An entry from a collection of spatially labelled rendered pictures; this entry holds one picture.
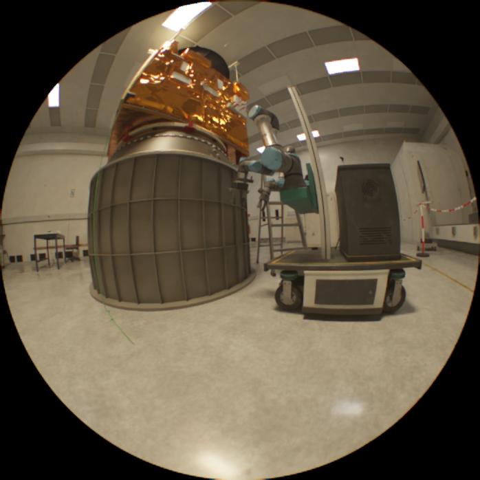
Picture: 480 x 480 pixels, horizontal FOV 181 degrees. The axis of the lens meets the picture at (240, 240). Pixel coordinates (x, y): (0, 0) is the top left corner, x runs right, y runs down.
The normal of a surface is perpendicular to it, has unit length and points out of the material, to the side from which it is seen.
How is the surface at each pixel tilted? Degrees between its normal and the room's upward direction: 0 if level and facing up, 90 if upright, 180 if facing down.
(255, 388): 0
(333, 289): 90
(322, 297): 90
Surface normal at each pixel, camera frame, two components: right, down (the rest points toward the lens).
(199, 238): 0.64, -0.02
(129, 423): -0.06, -1.00
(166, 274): 0.42, 0.00
